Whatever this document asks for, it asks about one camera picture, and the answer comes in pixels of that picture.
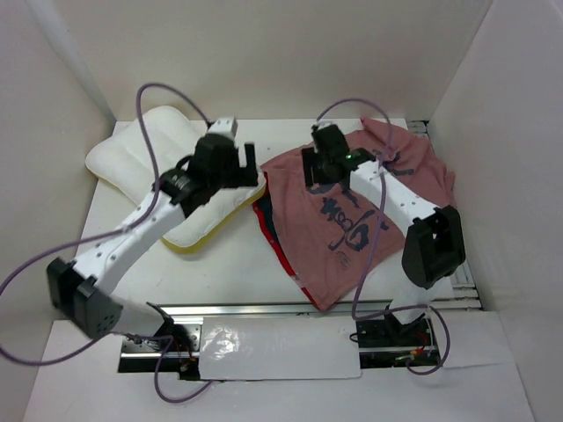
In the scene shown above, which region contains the red and pink patterned pillowcase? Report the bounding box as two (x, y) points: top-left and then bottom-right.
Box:
(253, 117), (455, 311)

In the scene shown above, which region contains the white pillow with yellow edge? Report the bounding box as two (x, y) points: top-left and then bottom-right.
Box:
(85, 105), (267, 254)

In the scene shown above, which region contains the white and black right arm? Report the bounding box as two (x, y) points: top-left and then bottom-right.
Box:
(302, 123), (465, 345)

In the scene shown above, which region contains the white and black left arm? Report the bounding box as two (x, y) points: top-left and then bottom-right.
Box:
(47, 134), (259, 351)

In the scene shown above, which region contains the white glossy cover plate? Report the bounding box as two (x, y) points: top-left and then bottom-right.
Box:
(198, 316), (361, 381)

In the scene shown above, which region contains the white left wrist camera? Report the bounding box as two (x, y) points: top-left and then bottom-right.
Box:
(208, 117), (238, 140)

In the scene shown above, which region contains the aluminium table edge rail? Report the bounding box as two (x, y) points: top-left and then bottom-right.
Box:
(144, 300), (397, 319)

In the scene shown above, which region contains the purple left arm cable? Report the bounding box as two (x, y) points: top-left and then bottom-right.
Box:
(0, 81), (221, 403)

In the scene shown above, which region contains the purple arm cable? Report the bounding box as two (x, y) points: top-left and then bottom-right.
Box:
(314, 98), (452, 375)
(0, 81), (221, 403)

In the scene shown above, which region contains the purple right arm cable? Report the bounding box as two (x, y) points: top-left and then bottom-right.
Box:
(314, 98), (452, 375)

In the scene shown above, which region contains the aluminium side rail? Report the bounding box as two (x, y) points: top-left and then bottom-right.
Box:
(406, 119), (480, 313)

